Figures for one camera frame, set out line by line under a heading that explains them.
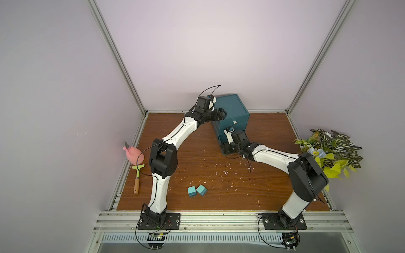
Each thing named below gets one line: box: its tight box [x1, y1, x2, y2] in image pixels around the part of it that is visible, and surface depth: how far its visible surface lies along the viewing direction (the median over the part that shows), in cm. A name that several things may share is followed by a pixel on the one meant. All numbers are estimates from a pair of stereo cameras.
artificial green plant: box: [292, 128, 364, 179], surface depth 71 cm
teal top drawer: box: [219, 113, 251, 127], surface depth 92 cm
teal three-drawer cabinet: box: [211, 93, 251, 155], surface depth 94 cm
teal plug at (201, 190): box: [196, 183, 208, 196], surface depth 83 cm
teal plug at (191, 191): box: [187, 185, 197, 198], surface depth 82 cm
